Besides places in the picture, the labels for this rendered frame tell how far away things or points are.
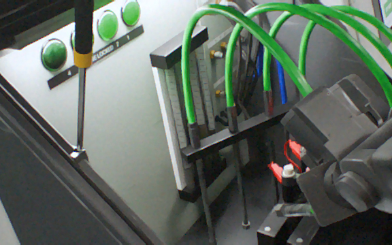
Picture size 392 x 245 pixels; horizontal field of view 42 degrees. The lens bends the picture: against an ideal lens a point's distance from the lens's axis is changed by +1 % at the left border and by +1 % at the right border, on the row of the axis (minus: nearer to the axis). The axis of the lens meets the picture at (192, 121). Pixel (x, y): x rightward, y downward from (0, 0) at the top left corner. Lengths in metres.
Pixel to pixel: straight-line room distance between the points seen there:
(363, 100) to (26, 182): 0.48
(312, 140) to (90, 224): 0.31
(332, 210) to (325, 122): 0.15
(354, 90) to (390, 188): 0.33
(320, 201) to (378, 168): 0.20
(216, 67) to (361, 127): 0.68
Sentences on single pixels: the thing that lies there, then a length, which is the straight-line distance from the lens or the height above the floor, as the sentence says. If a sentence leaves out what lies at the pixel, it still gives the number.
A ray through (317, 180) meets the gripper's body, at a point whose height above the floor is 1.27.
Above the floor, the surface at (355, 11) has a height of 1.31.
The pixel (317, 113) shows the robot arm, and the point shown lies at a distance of 0.51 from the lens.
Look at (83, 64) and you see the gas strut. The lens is 0.54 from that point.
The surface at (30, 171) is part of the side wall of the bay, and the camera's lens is 0.71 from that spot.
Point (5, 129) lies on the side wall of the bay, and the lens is 0.69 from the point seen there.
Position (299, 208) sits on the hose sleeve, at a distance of 0.77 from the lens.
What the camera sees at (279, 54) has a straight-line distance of 0.65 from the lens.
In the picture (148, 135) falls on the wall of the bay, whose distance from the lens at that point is 1.00.
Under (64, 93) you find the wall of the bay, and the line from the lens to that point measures 0.83.
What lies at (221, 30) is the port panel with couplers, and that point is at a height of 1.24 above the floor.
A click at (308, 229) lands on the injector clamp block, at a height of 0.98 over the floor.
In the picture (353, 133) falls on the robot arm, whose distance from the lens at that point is 0.51.
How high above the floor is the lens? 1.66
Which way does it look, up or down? 31 degrees down
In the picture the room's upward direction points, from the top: 10 degrees counter-clockwise
